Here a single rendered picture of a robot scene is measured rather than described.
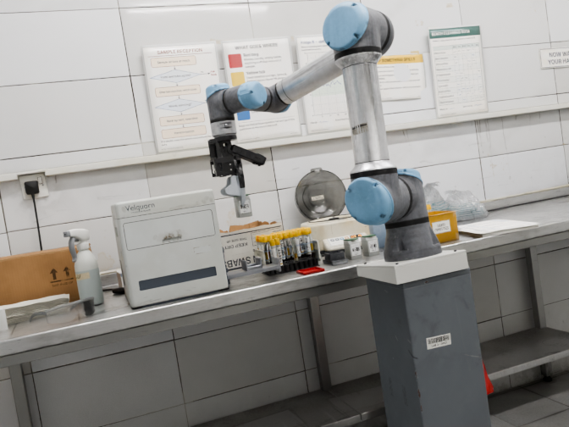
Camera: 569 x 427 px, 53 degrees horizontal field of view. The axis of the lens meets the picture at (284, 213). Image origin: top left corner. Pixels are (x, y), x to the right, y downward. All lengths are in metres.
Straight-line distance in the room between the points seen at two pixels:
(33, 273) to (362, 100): 1.17
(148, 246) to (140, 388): 0.87
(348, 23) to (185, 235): 0.73
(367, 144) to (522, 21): 1.91
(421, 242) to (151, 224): 0.73
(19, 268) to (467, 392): 1.37
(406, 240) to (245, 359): 1.14
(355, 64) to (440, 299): 0.61
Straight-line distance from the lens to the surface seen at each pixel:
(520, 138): 3.05
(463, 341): 1.54
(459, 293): 1.51
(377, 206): 1.35
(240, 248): 1.98
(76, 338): 1.61
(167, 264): 1.64
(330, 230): 2.08
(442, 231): 2.00
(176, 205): 1.64
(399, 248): 1.49
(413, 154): 2.68
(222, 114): 1.69
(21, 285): 1.98
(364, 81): 1.40
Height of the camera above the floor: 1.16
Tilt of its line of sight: 3 degrees down
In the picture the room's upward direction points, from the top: 9 degrees counter-clockwise
